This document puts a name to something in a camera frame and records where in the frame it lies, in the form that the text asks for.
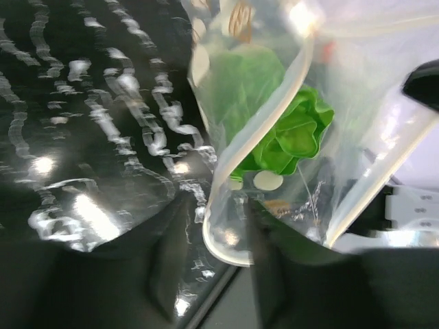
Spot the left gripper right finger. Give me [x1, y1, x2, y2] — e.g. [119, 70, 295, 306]
[246, 202, 438, 328]

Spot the zip bag with white slices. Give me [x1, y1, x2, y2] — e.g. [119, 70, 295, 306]
[182, 1, 438, 267]

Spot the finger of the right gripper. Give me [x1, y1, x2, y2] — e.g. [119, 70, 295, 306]
[402, 59, 439, 112]

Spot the green lettuce head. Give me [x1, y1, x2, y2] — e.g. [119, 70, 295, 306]
[202, 45, 335, 182]

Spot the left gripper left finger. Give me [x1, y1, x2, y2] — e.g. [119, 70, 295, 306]
[1, 198, 189, 328]

